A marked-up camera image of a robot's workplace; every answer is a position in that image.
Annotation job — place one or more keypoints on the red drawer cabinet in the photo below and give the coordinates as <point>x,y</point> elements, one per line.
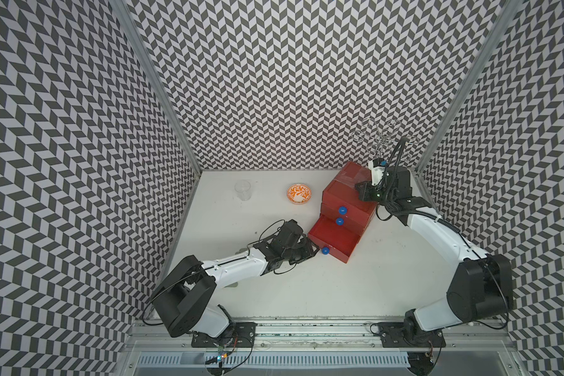
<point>341,192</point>

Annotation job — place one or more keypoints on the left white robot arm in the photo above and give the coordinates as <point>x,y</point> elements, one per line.
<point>183,300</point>

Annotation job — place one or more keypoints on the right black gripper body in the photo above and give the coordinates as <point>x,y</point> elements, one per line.
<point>378,193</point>

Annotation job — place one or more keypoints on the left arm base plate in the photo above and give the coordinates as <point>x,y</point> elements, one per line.
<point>238,335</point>

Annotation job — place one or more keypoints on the orange patterned bowl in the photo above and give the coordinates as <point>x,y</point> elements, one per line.
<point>299,194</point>

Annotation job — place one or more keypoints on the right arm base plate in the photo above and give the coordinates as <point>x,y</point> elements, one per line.
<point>408,335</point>

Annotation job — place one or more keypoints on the chrome wire rack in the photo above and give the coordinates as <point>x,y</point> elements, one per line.
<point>376,137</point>

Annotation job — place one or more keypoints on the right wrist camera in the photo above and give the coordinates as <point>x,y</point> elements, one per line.
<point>377,167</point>

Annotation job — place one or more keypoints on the clear plastic cup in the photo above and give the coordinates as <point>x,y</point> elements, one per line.
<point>243,189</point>

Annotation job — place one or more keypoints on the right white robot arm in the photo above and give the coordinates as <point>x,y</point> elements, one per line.
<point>481,286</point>

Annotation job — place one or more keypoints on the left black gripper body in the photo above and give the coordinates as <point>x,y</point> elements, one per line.
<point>298,253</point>

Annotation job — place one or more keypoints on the aluminium front rail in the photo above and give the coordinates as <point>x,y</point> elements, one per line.
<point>320,346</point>

